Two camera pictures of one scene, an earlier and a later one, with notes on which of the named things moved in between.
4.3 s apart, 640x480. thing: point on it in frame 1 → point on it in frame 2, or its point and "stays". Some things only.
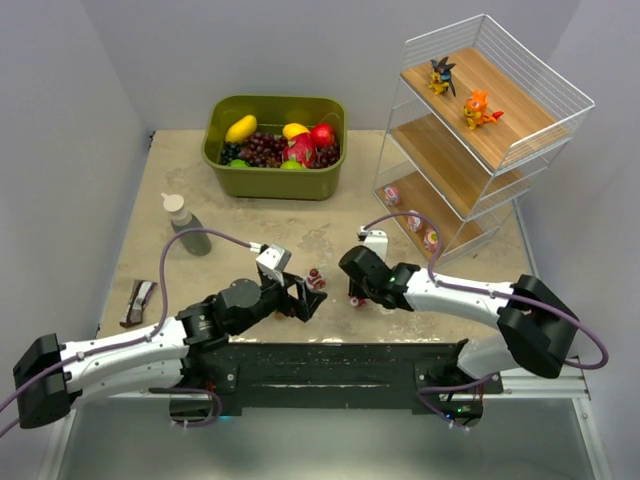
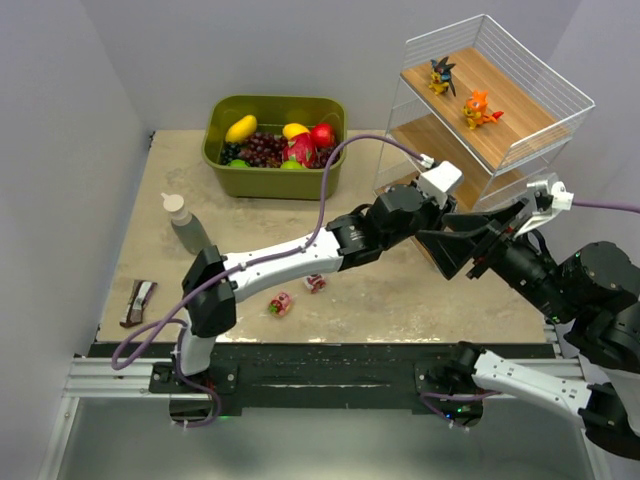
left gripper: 288,298 → 435,213
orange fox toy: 475,110 stays
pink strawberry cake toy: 315,281 stays
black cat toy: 441,77 stays
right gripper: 361,288 → 493,247
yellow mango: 241,129 stays
